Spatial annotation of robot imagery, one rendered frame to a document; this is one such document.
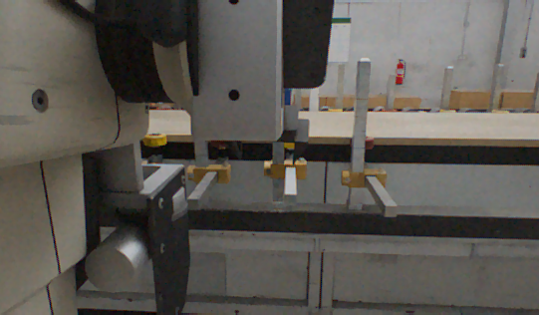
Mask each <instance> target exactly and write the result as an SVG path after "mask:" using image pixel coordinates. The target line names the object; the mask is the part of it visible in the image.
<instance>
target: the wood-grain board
mask: <svg viewBox="0 0 539 315"><path fill-rule="evenodd" d="M353 118H354V112H298V119H309V145H349V144H350V137H351V136H352V133H353ZM149 133H164V134H166V141H167V142H172V143H194V137H193V136H192V134H191V131H190V115H189V114H188V113H187V112H186V111H175V110H149V129H148V132H147V134H149ZM366 136H369V137H373V139H374V141H373V145H436V146H502V147H539V114H505V113H396V112H368V115H367V128H366Z"/></svg>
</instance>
